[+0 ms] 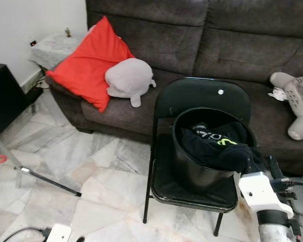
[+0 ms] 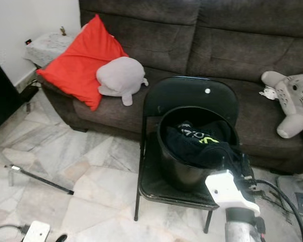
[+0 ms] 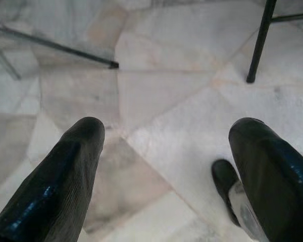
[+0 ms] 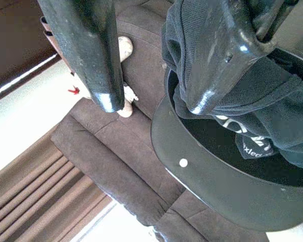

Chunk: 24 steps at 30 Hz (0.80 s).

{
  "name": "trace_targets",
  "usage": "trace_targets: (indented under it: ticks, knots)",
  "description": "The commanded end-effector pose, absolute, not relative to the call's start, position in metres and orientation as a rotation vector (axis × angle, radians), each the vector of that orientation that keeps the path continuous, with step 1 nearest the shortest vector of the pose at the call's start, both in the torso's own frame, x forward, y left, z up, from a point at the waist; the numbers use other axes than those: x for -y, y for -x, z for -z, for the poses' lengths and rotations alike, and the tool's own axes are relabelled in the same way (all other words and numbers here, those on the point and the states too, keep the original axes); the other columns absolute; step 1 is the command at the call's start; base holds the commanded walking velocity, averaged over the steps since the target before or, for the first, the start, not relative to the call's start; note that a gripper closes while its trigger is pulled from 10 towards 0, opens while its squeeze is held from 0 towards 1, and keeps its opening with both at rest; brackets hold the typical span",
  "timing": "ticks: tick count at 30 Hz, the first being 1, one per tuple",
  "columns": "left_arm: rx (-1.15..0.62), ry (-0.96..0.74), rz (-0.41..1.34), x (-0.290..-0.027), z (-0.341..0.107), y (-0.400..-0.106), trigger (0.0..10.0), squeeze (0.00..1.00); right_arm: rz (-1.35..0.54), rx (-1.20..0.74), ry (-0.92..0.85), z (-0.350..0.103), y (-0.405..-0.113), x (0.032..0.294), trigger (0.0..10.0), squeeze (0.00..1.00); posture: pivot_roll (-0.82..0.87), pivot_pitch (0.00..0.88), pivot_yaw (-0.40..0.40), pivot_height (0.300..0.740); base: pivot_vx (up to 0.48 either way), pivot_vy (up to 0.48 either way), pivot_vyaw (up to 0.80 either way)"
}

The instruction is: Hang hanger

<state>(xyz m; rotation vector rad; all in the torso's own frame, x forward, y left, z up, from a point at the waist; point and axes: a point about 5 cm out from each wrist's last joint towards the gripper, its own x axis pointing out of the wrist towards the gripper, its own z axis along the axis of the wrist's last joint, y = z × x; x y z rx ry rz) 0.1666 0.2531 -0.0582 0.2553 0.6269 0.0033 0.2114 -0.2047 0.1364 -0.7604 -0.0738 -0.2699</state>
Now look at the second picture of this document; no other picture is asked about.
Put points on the black TV cabinet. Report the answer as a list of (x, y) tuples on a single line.
[(2, 96)]

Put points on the red cushion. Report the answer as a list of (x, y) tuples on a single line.
[(83, 65)]

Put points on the grey seal plush toy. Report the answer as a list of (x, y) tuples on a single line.
[(121, 75)]

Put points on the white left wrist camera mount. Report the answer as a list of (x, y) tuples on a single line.
[(36, 233)]

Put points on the silver metal clothes rack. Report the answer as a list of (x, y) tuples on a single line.
[(45, 181)]

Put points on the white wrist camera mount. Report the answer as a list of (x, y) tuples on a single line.
[(36, 233), (224, 189)]

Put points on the black folding chair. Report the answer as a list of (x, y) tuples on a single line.
[(192, 93)]

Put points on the side table with lace cloth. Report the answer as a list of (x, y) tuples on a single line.
[(50, 48)]

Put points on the dark brown fabric sofa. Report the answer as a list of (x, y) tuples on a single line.
[(222, 50)]

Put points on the small bronze figurine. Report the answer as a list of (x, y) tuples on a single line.
[(63, 32)]

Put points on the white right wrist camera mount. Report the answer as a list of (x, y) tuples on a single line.
[(224, 189)]

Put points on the wall power socket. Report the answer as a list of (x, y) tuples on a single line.
[(28, 42)]

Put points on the grey Totoro plush toy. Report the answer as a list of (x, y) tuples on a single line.
[(295, 101)]

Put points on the black plastic bucket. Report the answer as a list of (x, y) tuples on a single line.
[(177, 169)]

